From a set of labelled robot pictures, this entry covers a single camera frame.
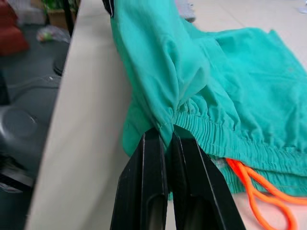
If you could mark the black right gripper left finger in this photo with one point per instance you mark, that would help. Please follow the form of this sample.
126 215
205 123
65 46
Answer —
141 182

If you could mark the clear plastic bag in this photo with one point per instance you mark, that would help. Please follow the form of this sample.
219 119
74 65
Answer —
51 34

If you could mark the grey sock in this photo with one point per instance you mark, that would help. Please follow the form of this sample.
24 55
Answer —
185 8

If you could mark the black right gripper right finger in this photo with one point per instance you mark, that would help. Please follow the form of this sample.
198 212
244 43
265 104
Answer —
204 189

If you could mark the cardboard box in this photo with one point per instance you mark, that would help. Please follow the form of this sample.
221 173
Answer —
61 16

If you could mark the red object on floor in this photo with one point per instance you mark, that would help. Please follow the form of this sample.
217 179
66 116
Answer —
10 28

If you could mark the black table leg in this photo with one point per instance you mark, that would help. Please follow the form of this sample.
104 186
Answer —
67 16

